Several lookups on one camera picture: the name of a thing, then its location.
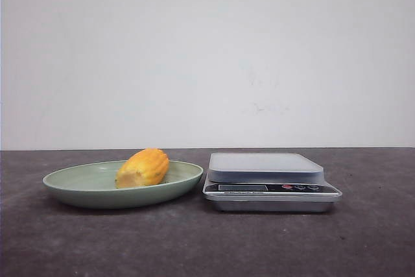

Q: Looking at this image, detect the silver digital kitchen scale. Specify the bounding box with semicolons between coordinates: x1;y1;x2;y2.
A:
203;152;342;213

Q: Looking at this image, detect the pale green plate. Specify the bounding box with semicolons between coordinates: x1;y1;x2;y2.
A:
43;160;204;209

